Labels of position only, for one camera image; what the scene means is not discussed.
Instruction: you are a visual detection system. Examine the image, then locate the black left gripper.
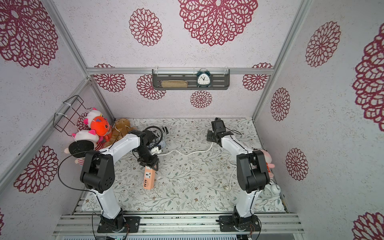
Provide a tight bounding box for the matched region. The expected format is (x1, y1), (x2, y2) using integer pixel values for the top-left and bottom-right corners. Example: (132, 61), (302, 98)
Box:
(136, 145), (160, 172)

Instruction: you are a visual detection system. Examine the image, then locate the orange power strip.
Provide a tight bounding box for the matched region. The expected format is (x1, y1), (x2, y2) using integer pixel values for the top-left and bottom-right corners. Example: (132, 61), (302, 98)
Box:
(143, 167), (156, 190)

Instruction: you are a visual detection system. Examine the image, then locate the white power cord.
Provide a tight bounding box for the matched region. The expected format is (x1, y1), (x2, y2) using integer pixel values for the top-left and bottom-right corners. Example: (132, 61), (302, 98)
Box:
(155, 140), (241, 193)

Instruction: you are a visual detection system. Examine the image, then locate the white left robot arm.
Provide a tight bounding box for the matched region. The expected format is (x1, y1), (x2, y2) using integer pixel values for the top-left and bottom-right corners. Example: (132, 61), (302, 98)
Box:
(80, 129), (159, 220)

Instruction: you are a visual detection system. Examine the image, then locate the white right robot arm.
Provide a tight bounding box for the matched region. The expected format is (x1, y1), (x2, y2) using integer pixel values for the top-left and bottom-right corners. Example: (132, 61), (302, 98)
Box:
(207, 118), (272, 220)

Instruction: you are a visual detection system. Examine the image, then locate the striped black white object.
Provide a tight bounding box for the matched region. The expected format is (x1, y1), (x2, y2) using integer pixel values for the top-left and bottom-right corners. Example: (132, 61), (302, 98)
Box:
(161, 127), (169, 135)

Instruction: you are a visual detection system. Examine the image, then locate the brown teddy bear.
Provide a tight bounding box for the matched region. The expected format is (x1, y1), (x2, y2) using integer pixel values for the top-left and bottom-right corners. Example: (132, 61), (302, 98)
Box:
(104, 119), (136, 148)

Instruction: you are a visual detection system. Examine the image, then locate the orange plush toy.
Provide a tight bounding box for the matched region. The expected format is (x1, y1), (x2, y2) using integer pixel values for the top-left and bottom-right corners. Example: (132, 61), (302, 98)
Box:
(90, 116), (112, 142)

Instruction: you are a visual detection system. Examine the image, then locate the teal alarm clock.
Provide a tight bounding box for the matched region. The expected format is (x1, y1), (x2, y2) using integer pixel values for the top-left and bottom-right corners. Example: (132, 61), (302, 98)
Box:
(197, 71), (212, 88)

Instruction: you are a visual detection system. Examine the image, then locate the pink frog plush toy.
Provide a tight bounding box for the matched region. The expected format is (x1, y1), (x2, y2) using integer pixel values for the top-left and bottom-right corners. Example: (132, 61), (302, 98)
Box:
(261, 150), (275, 178)

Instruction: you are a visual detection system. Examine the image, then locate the black faced striped plush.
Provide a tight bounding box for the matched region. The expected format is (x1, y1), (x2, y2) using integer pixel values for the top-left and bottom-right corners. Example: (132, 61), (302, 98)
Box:
(64, 130), (104, 166)

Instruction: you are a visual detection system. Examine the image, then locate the white pink plush toy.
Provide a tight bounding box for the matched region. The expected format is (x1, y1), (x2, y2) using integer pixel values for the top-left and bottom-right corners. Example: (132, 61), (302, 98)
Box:
(83, 108), (103, 128)

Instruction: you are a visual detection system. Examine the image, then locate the tan pouch on shelf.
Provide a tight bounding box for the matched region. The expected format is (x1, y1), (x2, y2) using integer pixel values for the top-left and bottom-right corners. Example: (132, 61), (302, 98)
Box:
(161, 80), (188, 89)

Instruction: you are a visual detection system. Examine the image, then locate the white alarm clock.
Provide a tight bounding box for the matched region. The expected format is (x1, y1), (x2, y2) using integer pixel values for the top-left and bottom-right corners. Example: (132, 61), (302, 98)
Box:
(264, 180), (281, 199)

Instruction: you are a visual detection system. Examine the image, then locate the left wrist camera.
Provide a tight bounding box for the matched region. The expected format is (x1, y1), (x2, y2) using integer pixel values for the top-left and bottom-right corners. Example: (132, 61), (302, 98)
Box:
(150, 145), (163, 155)

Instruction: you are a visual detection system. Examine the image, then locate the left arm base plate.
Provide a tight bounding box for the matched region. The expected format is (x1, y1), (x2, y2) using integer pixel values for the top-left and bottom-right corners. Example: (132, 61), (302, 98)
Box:
(97, 216), (141, 234)

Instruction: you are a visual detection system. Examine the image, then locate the grey wall shelf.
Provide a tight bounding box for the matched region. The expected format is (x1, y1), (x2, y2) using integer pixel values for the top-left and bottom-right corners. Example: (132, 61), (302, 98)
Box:
(152, 69), (230, 90)

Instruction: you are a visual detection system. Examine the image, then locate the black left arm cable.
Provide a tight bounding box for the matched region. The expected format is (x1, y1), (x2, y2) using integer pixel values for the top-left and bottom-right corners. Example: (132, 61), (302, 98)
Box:
(57, 151), (100, 212)

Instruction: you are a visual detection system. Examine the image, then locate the black wire basket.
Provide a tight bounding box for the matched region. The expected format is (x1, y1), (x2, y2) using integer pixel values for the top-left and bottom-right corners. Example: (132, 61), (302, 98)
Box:
(52, 95), (90, 137)

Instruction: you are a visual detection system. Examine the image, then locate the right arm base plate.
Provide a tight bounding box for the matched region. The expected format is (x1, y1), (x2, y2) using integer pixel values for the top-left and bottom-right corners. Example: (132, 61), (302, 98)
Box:
(216, 215), (261, 232)

